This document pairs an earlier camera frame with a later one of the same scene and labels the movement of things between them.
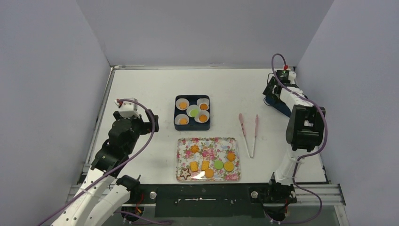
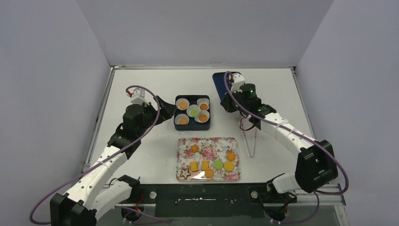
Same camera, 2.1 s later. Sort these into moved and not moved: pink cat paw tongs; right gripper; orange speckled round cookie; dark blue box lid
Moved: dark blue box lid; right gripper
Not moved: pink cat paw tongs; orange speckled round cookie
